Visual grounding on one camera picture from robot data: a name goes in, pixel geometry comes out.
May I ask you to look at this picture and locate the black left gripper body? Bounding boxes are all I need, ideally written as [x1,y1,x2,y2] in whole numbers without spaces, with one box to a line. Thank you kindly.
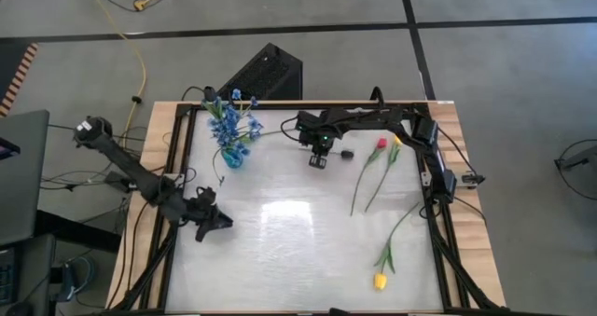
[185,186,220,242]

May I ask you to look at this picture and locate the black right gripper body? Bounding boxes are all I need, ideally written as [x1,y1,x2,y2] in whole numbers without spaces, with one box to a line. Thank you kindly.
[297,110,338,158]

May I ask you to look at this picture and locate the blue patterned glass vase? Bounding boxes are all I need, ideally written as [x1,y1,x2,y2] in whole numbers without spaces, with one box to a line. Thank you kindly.
[222,148,245,170]

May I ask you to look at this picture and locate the yellow artificial tulip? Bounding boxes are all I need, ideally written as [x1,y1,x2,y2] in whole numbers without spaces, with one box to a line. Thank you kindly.
[372,202,421,292]
[364,135,404,213]

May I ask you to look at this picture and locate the blue artificial flower spray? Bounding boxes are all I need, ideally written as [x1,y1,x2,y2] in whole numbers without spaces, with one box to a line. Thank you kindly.
[201,88,265,186]

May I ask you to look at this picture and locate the black perforated computer case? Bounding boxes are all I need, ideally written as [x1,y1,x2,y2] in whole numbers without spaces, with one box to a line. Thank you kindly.
[209,42,304,102]

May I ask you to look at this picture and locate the grey laptop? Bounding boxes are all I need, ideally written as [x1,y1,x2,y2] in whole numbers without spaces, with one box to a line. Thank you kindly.
[0,109,51,247]

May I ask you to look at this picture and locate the orange black striped mat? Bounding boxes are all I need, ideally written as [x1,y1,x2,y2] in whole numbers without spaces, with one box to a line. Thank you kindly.
[0,42,39,117]

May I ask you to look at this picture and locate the black aluminium table frame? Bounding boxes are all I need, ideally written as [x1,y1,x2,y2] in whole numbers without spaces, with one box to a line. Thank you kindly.
[109,100,507,316]

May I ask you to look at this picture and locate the yellow floor cable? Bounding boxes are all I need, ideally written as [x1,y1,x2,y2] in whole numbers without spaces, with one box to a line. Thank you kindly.
[78,0,148,154]

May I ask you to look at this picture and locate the blue coiled cable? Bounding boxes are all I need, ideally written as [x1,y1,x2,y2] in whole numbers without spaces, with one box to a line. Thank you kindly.
[60,254,97,303]

